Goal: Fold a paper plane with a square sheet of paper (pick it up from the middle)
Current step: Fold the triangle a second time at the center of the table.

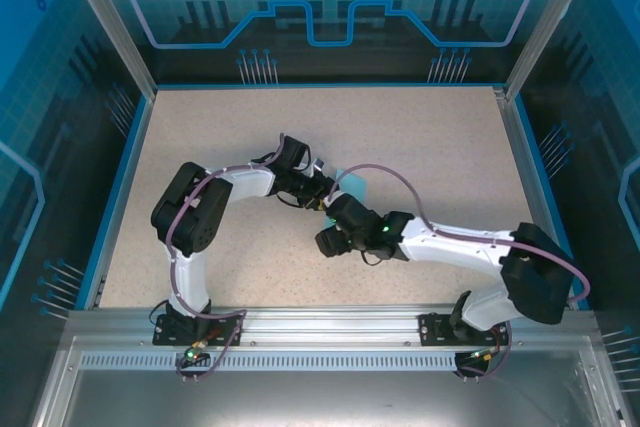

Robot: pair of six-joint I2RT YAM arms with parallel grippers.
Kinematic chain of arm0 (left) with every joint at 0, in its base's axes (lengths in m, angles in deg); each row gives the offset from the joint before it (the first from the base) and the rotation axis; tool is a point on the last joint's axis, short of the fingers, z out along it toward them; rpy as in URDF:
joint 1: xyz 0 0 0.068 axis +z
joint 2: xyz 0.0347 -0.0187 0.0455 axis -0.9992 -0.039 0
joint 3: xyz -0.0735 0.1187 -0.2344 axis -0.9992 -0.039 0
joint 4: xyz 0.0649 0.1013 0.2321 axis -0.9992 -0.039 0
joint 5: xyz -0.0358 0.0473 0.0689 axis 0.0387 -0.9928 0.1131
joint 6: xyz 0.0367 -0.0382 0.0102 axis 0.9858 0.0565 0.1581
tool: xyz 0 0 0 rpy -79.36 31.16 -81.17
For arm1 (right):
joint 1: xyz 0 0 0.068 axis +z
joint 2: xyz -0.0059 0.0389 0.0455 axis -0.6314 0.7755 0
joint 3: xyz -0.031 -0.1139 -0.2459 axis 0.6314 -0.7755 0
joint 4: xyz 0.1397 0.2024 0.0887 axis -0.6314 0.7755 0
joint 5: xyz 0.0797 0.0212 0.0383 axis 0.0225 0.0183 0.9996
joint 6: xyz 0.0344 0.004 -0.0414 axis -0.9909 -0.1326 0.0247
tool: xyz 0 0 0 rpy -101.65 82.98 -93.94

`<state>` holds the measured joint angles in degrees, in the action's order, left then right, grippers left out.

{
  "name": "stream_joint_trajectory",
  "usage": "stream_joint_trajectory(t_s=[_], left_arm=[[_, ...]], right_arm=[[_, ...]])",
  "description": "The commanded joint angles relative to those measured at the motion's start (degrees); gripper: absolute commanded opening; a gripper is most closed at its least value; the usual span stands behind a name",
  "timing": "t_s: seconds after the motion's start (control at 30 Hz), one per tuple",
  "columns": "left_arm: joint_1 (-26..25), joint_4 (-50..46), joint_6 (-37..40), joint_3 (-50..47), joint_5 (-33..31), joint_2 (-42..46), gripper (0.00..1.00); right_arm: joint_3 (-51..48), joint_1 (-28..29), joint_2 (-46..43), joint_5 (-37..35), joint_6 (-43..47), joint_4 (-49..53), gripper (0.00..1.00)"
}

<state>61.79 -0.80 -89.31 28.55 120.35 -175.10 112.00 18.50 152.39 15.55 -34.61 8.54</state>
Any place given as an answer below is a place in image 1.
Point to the grey metal sheet panel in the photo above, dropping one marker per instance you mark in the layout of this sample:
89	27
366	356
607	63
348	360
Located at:
320	397

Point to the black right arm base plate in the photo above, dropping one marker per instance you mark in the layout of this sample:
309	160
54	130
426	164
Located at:
432	329

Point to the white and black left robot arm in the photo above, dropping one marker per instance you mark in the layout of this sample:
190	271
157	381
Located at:
245	182

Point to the blue table edge trim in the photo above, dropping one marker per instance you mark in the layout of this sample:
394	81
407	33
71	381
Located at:
114	207
537	157

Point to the aluminium frame post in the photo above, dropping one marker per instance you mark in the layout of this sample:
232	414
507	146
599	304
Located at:
115	32
542	22

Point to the aluminium frame rail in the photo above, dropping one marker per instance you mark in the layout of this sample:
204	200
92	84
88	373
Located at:
330	327

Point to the small connector with green light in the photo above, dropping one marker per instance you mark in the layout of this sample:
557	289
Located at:
485	354
195	349

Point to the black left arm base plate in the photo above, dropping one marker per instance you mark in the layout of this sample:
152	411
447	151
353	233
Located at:
227	328

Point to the teal paper sheet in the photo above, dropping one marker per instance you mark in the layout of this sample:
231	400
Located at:
355	184

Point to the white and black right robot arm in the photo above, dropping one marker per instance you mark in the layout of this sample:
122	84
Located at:
450	247

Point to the aluminium side rail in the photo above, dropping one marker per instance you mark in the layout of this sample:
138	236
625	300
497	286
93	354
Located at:
523	157

